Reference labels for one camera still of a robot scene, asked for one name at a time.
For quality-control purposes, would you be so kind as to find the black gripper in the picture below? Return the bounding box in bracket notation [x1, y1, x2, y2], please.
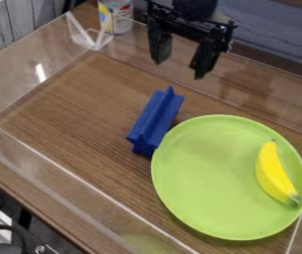
[147, 0, 236, 79]

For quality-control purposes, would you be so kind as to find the blue cross-shaped block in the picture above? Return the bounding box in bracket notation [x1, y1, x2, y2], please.
[125, 86, 184, 158]

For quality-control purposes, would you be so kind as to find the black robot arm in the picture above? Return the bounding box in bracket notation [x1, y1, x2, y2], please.
[145, 0, 236, 79]

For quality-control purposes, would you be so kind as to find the green plate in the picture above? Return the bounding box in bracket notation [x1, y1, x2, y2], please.
[151, 114, 302, 241]

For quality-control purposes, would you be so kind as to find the white can with label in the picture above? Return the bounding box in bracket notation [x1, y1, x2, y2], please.
[97, 0, 133, 34]

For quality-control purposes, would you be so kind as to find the yellow toy banana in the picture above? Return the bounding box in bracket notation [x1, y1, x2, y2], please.
[254, 140, 301, 207]

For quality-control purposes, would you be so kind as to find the clear acrylic front barrier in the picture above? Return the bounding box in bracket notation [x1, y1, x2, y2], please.
[0, 128, 199, 254]

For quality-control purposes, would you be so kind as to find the clear acrylic corner bracket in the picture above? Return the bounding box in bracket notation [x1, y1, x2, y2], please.
[65, 12, 113, 52]

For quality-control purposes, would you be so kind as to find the black cable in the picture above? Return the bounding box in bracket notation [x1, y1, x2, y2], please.
[0, 223, 29, 254]

